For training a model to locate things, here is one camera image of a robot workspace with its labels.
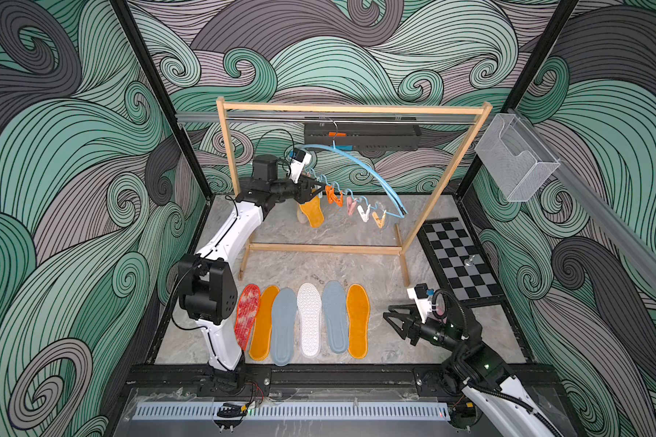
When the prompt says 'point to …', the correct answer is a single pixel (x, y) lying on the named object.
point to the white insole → (310, 306)
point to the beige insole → (301, 216)
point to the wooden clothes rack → (403, 251)
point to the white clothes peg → (364, 215)
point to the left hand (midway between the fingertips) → (320, 180)
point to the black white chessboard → (458, 261)
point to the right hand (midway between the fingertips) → (389, 312)
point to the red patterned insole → (246, 309)
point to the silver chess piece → (469, 261)
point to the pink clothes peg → (350, 205)
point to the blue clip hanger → (345, 192)
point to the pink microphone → (438, 306)
